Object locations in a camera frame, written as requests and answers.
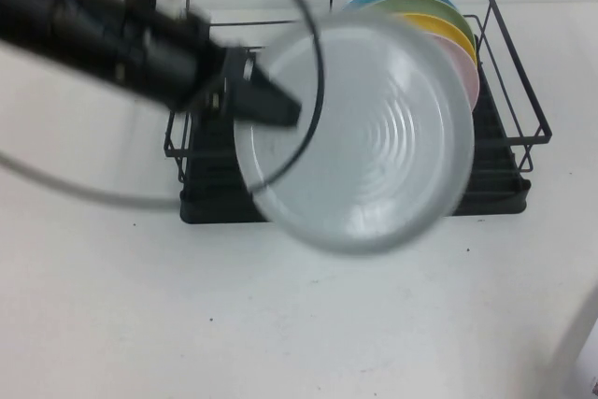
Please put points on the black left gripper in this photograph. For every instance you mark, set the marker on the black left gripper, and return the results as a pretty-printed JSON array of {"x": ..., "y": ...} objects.
[{"x": 219, "y": 81}]

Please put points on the white round plate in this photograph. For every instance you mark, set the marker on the white round plate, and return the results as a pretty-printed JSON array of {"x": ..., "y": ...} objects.
[{"x": 374, "y": 151}]

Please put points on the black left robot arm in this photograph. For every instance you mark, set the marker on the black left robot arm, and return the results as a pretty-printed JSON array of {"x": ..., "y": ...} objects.
[{"x": 93, "y": 30}]

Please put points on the green round plate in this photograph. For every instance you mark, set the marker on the green round plate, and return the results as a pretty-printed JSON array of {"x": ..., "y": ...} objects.
[{"x": 434, "y": 11}]

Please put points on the yellow round plate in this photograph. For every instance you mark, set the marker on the yellow round plate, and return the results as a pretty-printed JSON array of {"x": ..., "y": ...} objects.
[{"x": 448, "y": 32}]

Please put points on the pink round plate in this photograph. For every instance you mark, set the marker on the pink round plate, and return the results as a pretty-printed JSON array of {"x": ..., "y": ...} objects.
[{"x": 467, "y": 72}]

